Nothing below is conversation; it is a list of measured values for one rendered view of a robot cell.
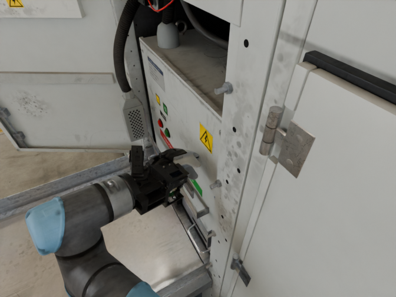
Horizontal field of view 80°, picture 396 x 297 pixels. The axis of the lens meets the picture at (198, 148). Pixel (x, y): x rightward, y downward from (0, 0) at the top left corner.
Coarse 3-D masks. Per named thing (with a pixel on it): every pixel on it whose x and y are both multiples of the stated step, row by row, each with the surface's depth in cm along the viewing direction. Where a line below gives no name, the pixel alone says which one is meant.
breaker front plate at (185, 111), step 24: (144, 48) 70; (168, 72) 59; (168, 96) 65; (192, 96) 51; (168, 120) 74; (192, 120) 55; (216, 120) 44; (192, 144) 61; (216, 144) 48; (216, 168) 52; (192, 192) 76
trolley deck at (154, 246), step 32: (0, 224) 87; (128, 224) 87; (160, 224) 87; (0, 256) 78; (32, 256) 78; (128, 256) 78; (160, 256) 78; (192, 256) 78; (0, 288) 71; (32, 288) 71; (64, 288) 71; (192, 288) 71
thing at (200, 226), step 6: (156, 144) 106; (180, 192) 87; (186, 204) 85; (186, 210) 88; (192, 216) 83; (198, 222) 79; (198, 228) 81; (204, 228) 77; (204, 234) 76; (204, 240) 78
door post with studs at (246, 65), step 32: (256, 0) 20; (256, 32) 22; (256, 64) 23; (224, 96) 31; (256, 96) 25; (224, 128) 34; (224, 160) 38; (224, 192) 41; (224, 224) 47; (224, 256) 54
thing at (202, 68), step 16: (192, 32) 76; (160, 48) 66; (176, 48) 66; (192, 48) 66; (208, 48) 66; (176, 64) 59; (192, 64) 59; (208, 64) 59; (224, 64) 59; (192, 80) 53; (208, 80) 53; (224, 80) 53; (208, 96) 48
